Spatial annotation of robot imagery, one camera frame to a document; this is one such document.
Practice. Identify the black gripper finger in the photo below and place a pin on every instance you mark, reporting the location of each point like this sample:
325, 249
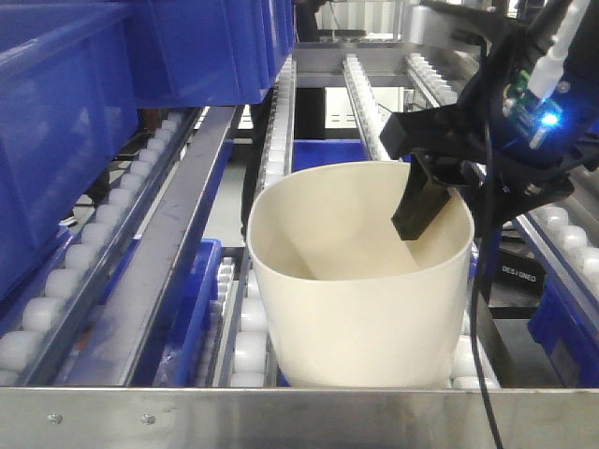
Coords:
422, 200

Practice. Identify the white roller conveyor track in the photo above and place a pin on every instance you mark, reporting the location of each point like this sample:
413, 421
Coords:
281, 210

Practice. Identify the white cable connector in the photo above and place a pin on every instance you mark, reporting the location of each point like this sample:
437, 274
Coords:
548, 69

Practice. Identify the blue bin lower shelf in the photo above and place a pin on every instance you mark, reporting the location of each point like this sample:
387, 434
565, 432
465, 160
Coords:
187, 340

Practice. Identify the green circuit board with led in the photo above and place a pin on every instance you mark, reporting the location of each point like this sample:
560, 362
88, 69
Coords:
533, 118

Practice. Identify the blue bin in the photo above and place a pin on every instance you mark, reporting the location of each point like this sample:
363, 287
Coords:
74, 75
568, 343

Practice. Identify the stainless steel shelf frame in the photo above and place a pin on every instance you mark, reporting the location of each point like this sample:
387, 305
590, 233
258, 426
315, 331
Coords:
79, 391

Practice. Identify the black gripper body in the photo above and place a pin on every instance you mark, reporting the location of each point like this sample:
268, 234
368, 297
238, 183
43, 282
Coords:
471, 144

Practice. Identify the black box with white text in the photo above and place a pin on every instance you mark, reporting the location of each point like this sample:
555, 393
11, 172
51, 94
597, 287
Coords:
518, 268

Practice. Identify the blue bin upper left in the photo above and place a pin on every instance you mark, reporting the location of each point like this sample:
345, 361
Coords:
74, 75

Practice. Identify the blue bin lower right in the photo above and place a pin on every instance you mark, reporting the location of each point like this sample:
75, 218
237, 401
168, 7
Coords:
568, 343

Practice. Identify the white plastic bin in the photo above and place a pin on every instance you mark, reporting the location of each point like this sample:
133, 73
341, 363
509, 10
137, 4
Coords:
360, 290

